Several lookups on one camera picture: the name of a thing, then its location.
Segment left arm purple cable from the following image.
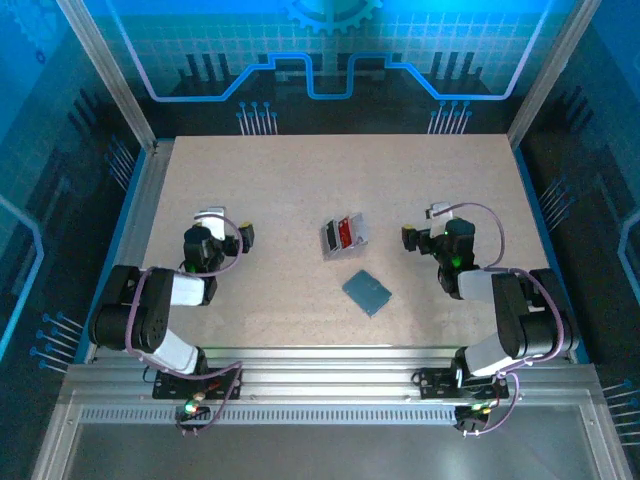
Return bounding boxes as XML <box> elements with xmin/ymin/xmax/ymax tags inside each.
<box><xmin>124</xmin><ymin>213</ymin><xmax>246</xmax><ymax>436</ymax></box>

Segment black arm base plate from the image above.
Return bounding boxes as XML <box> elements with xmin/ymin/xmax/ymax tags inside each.
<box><xmin>412</xmin><ymin>367</ymin><xmax>511</xmax><ymax>401</ymax></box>
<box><xmin>152</xmin><ymin>367</ymin><xmax>244</xmax><ymax>401</ymax></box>

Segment grey metal lower frame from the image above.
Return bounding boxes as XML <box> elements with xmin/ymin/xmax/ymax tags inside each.
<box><xmin>29</xmin><ymin>389</ymin><xmax>634</xmax><ymax>480</ymax></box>

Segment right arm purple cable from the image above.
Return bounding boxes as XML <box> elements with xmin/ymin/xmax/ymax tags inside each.
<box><xmin>432</xmin><ymin>201</ymin><xmax>566</xmax><ymax>439</ymax></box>

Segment small LED connector board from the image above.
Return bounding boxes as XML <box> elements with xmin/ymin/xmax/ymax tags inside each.
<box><xmin>173</xmin><ymin>397</ymin><xmax>214</xmax><ymax>437</ymax></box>
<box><xmin>453</xmin><ymin>399</ymin><xmax>496</xmax><ymax>439</ymax></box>

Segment blue table edge strip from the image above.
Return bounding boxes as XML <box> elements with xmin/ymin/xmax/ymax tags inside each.
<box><xmin>74</xmin><ymin>147</ymin><xmax>151</xmax><ymax>364</ymax></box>
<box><xmin>513</xmin><ymin>143</ymin><xmax>591</xmax><ymax>365</ymax></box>

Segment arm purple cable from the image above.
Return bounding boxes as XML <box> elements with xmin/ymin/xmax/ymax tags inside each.
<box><xmin>432</xmin><ymin>201</ymin><xmax>566</xmax><ymax>439</ymax></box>
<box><xmin>124</xmin><ymin>213</ymin><xmax>246</xmax><ymax>436</ymax></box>

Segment teal card holder wallet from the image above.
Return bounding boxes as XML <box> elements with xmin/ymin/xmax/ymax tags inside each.
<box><xmin>342</xmin><ymin>269</ymin><xmax>394</xmax><ymax>319</ymax></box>

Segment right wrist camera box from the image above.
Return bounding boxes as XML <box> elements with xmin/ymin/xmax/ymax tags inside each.
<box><xmin>424</xmin><ymin>201</ymin><xmax>455</xmax><ymax>232</ymax></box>

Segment aluminium frame post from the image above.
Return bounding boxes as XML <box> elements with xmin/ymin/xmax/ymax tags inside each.
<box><xmin>53</xmin><ymin>0</ymin><xmax>160</xmax><ymax>152</ymax></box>
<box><xmin>505</xmin><ymin>0</ymin><xmax>604</xmax><ymax>149</ymax></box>

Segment silver VIP card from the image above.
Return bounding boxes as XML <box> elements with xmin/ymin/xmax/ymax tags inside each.
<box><xmin>348</xmin><ymin>213</ymin><xmax>369</xmax><ymax>246</ymax></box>

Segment slotted grey cable duct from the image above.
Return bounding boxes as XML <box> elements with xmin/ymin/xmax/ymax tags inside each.
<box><xmin>79</xmin><ymin>405</ymin><xmax>459</xmax><ymax>427</ymax></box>

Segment aluminium side rail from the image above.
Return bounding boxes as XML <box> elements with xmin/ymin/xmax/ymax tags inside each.
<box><xmin>84</xmin><ymin>142</ymin><xmax>175</xmax><ymax>364</ymax></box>

